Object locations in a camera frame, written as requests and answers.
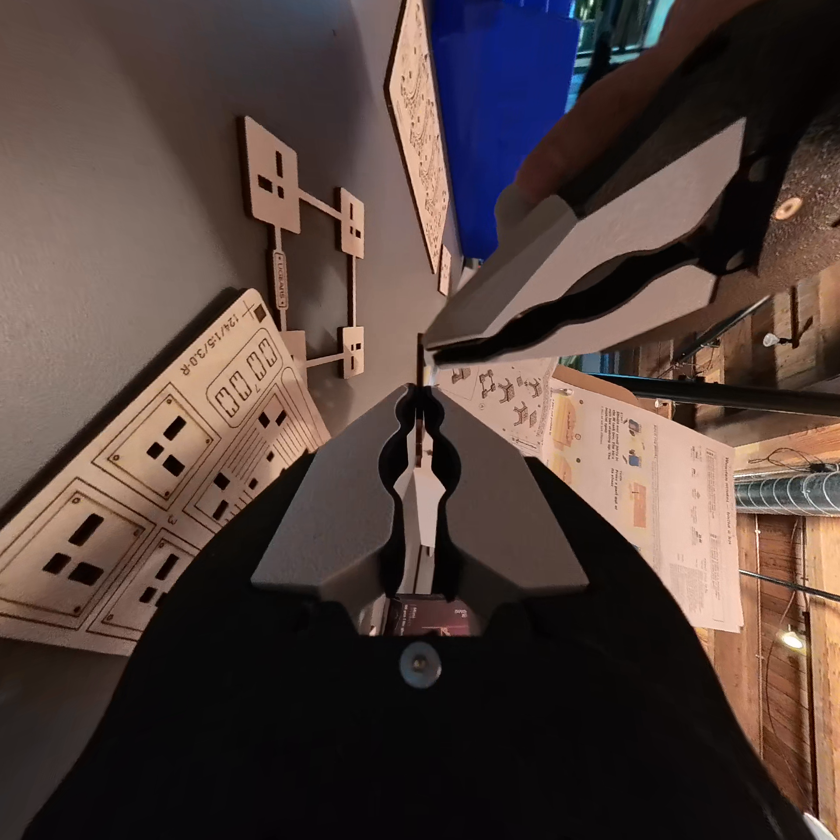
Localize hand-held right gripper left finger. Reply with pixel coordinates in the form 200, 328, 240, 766
251, 384, 417, 634

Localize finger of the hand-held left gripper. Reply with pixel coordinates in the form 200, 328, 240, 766
430, 244, 721, 366
423, 118, 749, 349

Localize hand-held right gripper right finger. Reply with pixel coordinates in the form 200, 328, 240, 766
427, 386, 589, 631

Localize cross-shaped wooden piece diamond print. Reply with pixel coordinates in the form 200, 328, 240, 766
415, 333, 429, 468

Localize wooden puzzle sheet square cutout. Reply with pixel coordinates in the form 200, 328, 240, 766
0, 289, 332, 657

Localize wooden four-square frame piece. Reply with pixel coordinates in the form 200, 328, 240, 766
238, 117, 366, 382

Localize grey desk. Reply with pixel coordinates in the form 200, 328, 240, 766
0, 0, 470, 840

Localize person's left hand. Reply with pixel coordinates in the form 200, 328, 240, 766
517, 0, 777, 199

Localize black metal pole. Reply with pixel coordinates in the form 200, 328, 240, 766
587, 374, 840, 417

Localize purple puzzle box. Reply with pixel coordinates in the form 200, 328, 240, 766
387, 594, 476, 637

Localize colour illustrated instruction sheet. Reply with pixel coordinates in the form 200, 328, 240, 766
545, 377, 746, 634

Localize blue plastic bin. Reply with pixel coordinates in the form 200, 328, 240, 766
427, 0, 581, 260

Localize wooden puzzle sheet arch parts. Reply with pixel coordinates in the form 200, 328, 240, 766
384, 0, 450, 275

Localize silver ventilation duct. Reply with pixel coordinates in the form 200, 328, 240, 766
735, 471, 840, 516

